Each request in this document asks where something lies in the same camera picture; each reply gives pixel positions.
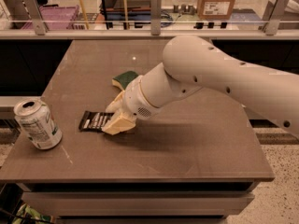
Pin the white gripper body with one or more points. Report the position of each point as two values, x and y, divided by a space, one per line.
135 97

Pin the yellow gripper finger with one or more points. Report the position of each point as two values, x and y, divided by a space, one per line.
116 105
119 122

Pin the black rxbar chocolate wrapper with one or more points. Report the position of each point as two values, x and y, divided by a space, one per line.
94 121

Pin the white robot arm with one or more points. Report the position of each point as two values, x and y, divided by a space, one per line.
190 64

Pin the white green 7up can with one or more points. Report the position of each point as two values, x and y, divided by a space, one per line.
35 119

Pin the green yellow sponge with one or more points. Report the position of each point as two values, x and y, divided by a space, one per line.
122 81

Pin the purple plastic crate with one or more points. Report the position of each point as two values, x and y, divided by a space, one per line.
59 18

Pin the yellow pole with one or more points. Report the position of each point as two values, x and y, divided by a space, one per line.
81 2

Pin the cardboard box with label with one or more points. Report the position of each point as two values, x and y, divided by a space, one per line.
215 9

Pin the green patterned bag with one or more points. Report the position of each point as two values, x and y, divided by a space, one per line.
28 215

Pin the middle metal railing post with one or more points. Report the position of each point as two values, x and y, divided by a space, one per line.
155 16

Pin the metal railing post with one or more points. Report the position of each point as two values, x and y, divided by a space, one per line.
280 15
155 16
39 25

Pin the left metal railing post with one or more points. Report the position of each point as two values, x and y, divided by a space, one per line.
39 25

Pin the right metal railing post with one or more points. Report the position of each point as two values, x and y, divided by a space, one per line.
280 15

